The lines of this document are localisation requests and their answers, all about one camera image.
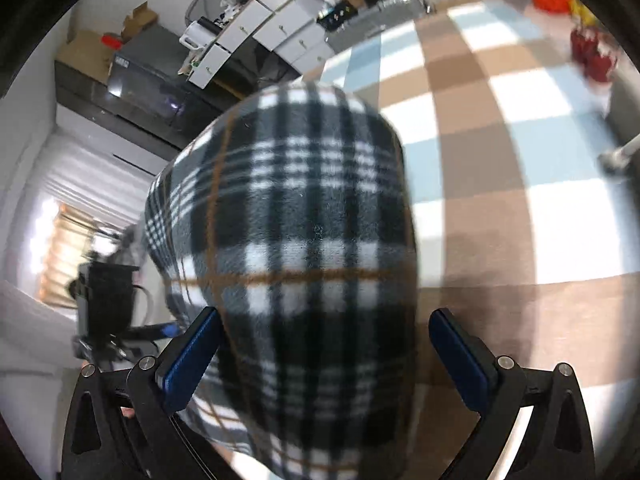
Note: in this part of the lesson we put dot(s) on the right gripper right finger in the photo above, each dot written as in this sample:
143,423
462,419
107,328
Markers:
557,443

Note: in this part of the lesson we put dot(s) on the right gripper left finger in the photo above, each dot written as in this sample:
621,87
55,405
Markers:
124,425

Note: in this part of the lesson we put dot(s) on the plaid fleece cardigan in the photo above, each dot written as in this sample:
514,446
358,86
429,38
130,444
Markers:
289,215

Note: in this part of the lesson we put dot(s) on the black refrigerator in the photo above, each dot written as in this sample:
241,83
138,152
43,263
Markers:
145,73

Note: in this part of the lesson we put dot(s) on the checkered bed sheet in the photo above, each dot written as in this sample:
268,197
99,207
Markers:
520,232

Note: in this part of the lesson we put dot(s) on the white electric kettle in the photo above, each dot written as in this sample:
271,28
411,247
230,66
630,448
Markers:
196,37

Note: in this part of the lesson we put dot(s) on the white drawer desk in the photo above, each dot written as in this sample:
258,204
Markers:
287,28

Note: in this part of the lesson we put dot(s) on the silver aluminium suitcase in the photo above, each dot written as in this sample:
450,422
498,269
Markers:
385,14

